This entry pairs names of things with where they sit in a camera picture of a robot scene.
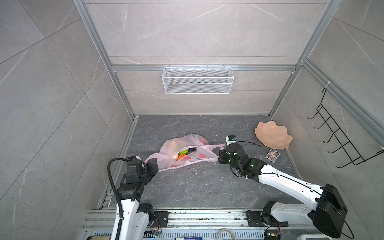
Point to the pink plastic bag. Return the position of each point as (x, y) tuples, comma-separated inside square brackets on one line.
[(167, 158)]

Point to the pink scalloped plate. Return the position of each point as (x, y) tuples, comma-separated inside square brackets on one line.
[(273, 136)]

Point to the orange fake fruit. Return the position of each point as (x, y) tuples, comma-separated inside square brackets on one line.
[(181, 156)]

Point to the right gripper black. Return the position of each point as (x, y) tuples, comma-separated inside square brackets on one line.
[(222, 153)]

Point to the black wire hook rack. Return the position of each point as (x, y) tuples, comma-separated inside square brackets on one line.
[(345, 145)]

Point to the small printed card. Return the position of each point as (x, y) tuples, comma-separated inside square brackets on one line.
[(272, 155)]

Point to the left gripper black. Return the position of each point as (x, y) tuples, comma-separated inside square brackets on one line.
[(150, 168)]

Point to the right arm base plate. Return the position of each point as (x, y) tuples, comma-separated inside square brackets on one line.
[(261, 219)]

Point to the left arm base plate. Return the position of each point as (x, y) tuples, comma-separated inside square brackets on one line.
[(158, 219)]

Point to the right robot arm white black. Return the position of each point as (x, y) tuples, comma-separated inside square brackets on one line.
[(320, 206)]

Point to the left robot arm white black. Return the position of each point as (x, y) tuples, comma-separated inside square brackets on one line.
[(132, 217)]

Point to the white wire mesh basket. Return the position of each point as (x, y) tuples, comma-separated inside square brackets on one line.
[(197, 80)]

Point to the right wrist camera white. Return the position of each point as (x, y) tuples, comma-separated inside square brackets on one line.
[(231, 139)]

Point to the green fake fruit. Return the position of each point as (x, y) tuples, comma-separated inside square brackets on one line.
[(183, 152)]

